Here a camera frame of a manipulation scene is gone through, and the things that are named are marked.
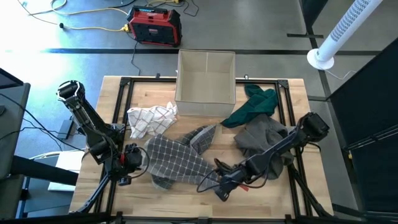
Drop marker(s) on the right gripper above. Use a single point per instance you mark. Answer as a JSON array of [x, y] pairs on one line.
[[237, 180]]

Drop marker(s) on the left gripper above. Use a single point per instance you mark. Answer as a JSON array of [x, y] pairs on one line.
[[119, 169]]

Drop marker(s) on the grey towel with white checks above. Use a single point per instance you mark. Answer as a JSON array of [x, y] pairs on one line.
[[177, 158]]

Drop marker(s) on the white towel with red checks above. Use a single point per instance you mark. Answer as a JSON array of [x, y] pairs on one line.
[[152, 121]]

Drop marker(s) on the plain grey towel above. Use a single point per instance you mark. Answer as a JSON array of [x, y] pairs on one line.
[[261, 133]]

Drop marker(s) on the cardboard box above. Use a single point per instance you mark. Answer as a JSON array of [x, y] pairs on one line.
[[205, 84]]

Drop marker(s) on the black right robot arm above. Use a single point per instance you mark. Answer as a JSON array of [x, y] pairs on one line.
[[280, 146]]

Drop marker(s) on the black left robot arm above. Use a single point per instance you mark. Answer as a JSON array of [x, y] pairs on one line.
[[84, 118]]

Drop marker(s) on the dark green towel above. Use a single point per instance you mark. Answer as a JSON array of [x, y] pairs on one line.
[[258, 104]]

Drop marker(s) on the white flat box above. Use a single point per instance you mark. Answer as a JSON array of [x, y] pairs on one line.
[[66, 168]]

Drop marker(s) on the grey desk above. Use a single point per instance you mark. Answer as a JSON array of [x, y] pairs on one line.
[[12, 124]]

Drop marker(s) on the red and black power station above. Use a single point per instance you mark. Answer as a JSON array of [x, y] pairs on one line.
[[155, 28]]

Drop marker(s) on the dark grey room divider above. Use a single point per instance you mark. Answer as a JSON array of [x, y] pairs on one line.
[[367, 102], [314, 9]]

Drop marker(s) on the white tower fan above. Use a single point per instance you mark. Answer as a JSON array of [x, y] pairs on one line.
[[342, 28]]

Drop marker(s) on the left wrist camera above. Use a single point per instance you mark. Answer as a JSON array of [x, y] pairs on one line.
[[133, 159]]

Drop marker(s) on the black aluminium table frame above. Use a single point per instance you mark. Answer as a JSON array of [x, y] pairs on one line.
[[128, 93]]

